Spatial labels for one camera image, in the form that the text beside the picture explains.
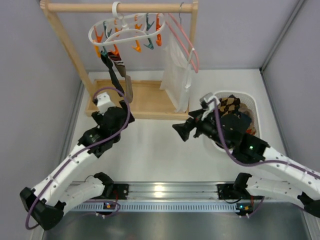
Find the dark navy sock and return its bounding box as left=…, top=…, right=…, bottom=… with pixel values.
left=100, top=51, right=125, bottom=94

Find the taupe sock maroon striped cuff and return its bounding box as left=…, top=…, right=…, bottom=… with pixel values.
left=108, top=52, right=134, bottom=103

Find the white plastic clip hanger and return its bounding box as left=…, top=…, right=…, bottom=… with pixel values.
left=88, top=1, right=166, bottom=52

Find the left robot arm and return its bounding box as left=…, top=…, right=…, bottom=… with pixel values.
left=19, top=95, right=135, bottom=230

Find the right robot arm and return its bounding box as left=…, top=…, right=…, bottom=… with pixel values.
left=172, top=109, right=320, bottom=218

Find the socks pile in basket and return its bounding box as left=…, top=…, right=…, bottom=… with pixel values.
left=218, top=94, right=259, bottom=137

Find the pink clothes hanger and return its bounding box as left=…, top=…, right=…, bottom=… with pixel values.
left=165, top=0, right=200, bottom=74

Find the wooden clothes rack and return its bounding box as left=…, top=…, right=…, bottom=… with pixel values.
left=40, top=0, right=192, bottom=120

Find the white perforated laundry basket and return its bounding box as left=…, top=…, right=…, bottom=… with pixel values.
left=202, top=90, right=262, bottom=155

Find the white undershirt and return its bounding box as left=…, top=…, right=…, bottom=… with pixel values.
left=160, top=34, right=192, bottom=113

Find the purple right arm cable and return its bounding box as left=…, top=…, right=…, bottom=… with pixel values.
left=212, top=99, right=320, bottom=218

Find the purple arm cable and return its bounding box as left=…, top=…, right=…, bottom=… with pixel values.
left=212, top=99, right=320, bottom=218
left=25, top=86, right=132, bottom=230

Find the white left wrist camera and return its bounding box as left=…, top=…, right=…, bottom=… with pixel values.
left=94, top=92, right=115, bottom=115

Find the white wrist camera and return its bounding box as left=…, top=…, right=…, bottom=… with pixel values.
left=199, top=92, right=220, bottom=121
left=94, top=92, right=115, bottom=115

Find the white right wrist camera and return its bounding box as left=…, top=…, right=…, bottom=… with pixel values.
left=199, top=92, right=220, bottom=121

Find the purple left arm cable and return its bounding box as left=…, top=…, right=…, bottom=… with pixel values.
left=25, top=86, right=132, bottom=230

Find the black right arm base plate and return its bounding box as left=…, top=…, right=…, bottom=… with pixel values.
left=217, top=183, right=244, bottom=200

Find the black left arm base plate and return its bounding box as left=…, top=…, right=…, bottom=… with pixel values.
left=109, top=183, right=129, bottom=200

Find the aluminium mounting rail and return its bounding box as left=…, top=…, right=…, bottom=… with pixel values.
left=67, top=181, right=313, bottom=201

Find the white slotted cable duct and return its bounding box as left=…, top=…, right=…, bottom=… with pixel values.
left=72, top=201, right=250, bottom=213

